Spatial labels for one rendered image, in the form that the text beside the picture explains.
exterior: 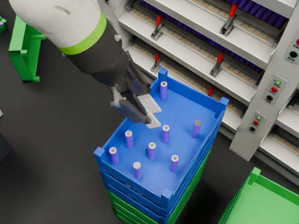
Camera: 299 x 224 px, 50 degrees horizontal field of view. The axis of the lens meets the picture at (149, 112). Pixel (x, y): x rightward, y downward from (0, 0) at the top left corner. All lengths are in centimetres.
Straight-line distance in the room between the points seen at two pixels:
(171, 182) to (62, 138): 74
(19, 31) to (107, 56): 108
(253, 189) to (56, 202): 73
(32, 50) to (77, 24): 130
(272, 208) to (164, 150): 36
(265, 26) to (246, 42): 7
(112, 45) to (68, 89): 105
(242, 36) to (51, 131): 89
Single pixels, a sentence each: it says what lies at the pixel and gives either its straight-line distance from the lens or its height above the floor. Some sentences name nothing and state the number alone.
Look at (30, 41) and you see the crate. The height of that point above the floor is 0.
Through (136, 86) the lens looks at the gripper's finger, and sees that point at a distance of 68.
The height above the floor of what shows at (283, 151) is 16.
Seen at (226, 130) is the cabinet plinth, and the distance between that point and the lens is 140.
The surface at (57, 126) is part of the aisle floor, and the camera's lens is 147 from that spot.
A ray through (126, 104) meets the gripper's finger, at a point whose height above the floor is 73.
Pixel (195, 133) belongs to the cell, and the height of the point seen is 51.
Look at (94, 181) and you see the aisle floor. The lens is 133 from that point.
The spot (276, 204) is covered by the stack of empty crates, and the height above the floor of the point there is 32.
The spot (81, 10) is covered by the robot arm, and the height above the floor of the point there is 92.
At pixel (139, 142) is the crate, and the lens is 84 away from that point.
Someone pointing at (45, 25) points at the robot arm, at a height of 92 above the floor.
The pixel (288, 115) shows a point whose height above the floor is 35.
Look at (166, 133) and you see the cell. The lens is 79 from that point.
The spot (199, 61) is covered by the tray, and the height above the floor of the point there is 35.
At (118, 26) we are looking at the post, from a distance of 136.
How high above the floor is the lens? 123
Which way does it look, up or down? 58 degrees down
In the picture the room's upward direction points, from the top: straight up
